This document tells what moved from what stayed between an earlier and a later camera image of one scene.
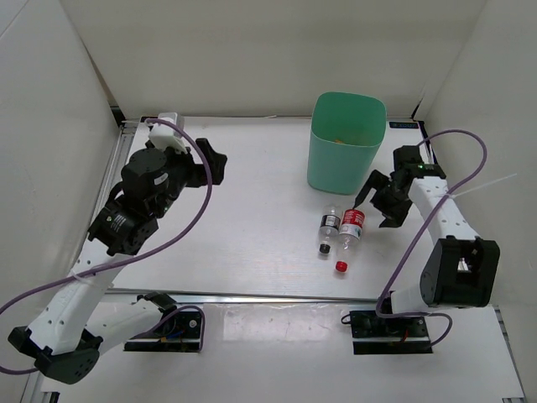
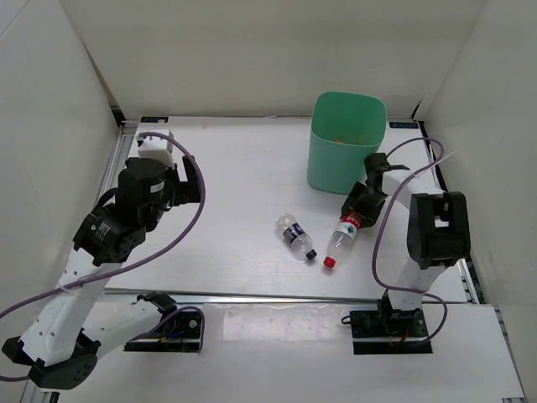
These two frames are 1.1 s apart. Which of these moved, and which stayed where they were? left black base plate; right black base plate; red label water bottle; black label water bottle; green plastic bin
Moved: black label water bottle; red label water bottle
Stayed: left black base plate; right black base plate; green plastic bin
